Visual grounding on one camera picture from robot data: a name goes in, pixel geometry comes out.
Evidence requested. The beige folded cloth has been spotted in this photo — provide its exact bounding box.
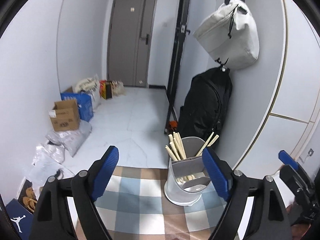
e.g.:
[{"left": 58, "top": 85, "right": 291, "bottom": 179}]
[{"left": 74, "top": 77, "right": 99, "bottom": 92}]

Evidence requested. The white utensil holder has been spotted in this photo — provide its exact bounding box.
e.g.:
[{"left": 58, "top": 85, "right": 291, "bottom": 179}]
[{"left": 164, "top": 137, "right": 213, "bottom": 207}]

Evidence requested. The blue carton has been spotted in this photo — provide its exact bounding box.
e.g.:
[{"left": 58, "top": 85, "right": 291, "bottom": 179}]
[{"left": 60, "top": 92, "right": 94, "bottom": 122}]

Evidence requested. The red bag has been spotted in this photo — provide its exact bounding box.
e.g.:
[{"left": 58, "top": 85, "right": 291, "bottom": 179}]
[{"left": 99, "top": 80, "right": 108, "bottom": 98}]

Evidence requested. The checked tablecloth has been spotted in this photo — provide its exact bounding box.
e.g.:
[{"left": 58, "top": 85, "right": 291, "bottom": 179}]
[{"left": 75, "top": 165, "right": 253, "bottom": 240}]

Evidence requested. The dark blue shoe box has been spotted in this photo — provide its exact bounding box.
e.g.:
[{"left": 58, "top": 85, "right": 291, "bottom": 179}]
[{"left": 5, "top": 198, "right": 34, "bottom": 239}]

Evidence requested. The brown cardboard box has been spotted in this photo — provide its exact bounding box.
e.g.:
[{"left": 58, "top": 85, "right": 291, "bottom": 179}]
[{"left": 49, "top": 99, "right": 81, "bottom": 132}]

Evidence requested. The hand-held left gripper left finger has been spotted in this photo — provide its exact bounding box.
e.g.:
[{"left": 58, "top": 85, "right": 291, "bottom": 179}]
[{"left": 29, "top": 145, "right": 119, "bottom": 240}]

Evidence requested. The black backpack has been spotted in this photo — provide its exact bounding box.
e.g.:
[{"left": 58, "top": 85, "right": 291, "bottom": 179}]
[{"left": 178, "top": 67, "right": 233, "bottom": 150}]

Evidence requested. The grey door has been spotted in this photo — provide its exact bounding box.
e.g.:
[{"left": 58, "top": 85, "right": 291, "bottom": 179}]
[{"left": 107, "top": 0, "right": 158, "bottom": 87}]

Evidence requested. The wooden chopstick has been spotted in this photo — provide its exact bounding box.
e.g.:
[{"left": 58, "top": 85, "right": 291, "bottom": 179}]
[
  {"left": 206, "top": 134, "right": 220, "bottom": 147},
  {"left": 195, "top": 131, "right": 215, "bottom": 157}
]

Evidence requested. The brown sandal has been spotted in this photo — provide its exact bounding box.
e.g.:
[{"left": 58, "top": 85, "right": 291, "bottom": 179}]
[
  {"left": 25, "top": 186, "right": 38, "bottom": 198},
  {"left": 22, "top": 196, "right": 38, "bottom": 212}
]

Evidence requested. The crumpled white plastic bag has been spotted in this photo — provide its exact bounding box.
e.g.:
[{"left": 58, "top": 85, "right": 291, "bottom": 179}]
[
  {"left": 32, "top": 144, "right": 66, "bottom": 167},
  {"left": 25, "top": 164, "right": 75, "bottom": 188}
]

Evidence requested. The light grey hanging bag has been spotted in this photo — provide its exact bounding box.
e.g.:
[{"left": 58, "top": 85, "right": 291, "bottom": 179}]
[{"left": 194, "top": 0, "right": 259, "bottom": 70}]

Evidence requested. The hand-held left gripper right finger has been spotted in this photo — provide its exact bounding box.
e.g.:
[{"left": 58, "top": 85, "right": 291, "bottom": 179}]
[{"left": 201, "top": 146, "right": 293, "bottom": 240}]

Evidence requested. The black metal rack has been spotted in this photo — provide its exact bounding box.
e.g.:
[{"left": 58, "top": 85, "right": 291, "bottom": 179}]
[{"left": 164, "top": 0, "right": 193, "bottom": 135}]

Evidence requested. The grey white mailer bag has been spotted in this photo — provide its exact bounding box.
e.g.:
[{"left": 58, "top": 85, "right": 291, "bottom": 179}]
[{"left": 45, "top": 124, "right": 92, "bottom": 157}]

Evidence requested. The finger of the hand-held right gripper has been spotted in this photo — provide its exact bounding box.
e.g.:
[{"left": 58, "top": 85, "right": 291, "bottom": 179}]
[{"left": 278, "top": 150, "right": 316, "bottom": 198}]

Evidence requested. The bunch of wooden chopsticks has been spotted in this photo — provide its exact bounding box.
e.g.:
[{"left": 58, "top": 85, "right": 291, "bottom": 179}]
[{"left": 165, "top": 131, "right": 188, "bottom": 161}]

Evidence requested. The person's right hand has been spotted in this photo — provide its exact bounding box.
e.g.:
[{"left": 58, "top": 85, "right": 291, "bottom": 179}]
[{"left": 286, "top": 204, "right": 310, "bottom": 240}]

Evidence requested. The white plastic sack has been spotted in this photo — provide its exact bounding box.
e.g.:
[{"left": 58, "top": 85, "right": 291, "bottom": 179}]
[{"left": 91, "top": 74, "right": 103, "bottom": 109}]

